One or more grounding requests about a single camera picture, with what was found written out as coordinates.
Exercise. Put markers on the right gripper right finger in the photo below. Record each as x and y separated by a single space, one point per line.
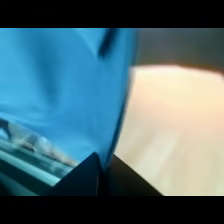
123 181

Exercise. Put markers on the blue garment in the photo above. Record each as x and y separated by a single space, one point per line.
66 86

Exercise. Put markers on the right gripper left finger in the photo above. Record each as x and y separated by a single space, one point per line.
85 180

